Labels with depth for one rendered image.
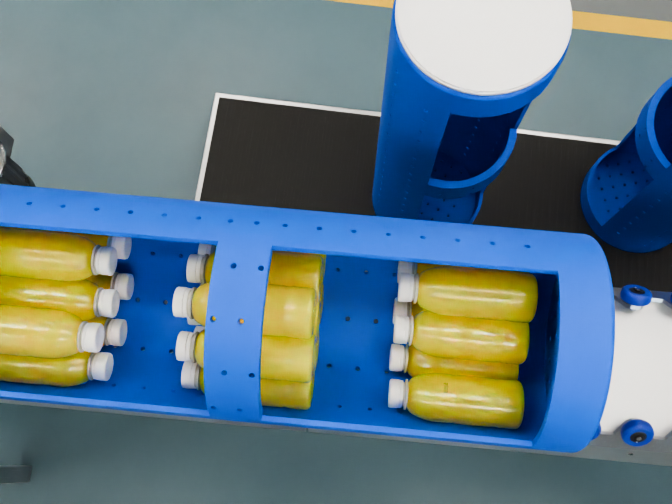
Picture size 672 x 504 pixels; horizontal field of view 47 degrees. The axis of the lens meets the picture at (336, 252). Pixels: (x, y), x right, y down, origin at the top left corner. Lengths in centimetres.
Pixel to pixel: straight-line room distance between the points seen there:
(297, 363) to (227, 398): 10
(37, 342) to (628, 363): 85
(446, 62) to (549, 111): 120
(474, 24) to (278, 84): 119
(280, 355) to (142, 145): 145
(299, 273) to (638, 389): 56
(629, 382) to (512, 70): 51
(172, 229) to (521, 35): 63
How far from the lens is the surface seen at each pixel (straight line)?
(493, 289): 102
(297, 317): 96
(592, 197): 216
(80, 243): 108
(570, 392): 94
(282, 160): 212
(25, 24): 266
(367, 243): 93
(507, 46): 126
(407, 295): 102
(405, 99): 134
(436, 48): 124
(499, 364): 111
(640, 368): 127
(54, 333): 107
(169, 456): 216
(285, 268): 101
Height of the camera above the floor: 211
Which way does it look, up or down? 75 degrees down
